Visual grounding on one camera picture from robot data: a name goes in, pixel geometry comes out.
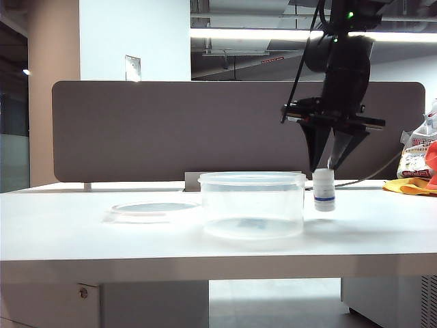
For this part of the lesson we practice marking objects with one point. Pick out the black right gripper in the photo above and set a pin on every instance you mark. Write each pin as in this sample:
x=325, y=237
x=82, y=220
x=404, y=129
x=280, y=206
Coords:
x=314, y=112

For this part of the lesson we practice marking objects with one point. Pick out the small white medicine bottle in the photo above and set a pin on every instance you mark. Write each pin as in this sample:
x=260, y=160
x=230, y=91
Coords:
x=324, y=191

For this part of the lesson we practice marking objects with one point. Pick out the round clear plastic box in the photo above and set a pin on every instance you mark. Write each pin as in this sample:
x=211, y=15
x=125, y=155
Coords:
x=252, y=201

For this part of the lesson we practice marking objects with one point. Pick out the clear plastic snap lid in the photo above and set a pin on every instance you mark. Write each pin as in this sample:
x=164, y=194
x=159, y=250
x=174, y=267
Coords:
x=153, y=208

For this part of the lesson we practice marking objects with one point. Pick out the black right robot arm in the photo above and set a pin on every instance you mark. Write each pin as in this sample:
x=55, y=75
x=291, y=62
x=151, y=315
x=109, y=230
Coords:
x=348, y=68

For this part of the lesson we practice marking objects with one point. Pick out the round metal cabinet lock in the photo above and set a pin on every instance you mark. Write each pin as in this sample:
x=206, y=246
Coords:
x=83, y=293

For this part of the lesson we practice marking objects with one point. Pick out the small round lamp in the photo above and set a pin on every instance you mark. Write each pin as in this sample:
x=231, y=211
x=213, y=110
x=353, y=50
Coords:
x=26, y=72

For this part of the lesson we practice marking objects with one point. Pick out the printed plastic snack bag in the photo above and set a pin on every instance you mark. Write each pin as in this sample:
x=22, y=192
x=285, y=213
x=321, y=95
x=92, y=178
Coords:
x=414, y=153

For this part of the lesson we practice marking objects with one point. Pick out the yellow orange cloth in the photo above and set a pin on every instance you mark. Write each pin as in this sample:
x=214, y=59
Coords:
x=406, y=188

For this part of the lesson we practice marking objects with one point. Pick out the red cloth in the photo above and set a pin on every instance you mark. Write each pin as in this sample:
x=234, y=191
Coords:
x=433, y=160

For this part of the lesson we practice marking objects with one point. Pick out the long white ceiling light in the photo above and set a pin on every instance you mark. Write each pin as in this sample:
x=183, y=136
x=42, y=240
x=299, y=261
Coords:
x=256, y=35

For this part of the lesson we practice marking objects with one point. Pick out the white vented cabinet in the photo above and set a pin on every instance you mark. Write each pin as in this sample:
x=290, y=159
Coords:
x=382, y=297

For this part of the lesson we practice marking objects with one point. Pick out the grey fabric desk divider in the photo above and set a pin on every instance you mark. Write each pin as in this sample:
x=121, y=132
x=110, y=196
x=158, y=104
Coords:
x=170, y=130

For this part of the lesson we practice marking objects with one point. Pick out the white drawer cabinet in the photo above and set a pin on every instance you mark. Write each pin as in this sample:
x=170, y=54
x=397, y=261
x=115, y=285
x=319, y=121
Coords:
x=153, y=304

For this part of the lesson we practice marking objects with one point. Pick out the metal wall plate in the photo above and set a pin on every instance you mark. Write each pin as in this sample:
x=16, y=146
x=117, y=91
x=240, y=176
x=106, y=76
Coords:
x=132, y=68

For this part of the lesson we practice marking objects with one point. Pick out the white divider bracket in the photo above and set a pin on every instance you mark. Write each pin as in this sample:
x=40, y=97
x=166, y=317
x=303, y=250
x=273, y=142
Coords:
x=87, y=186

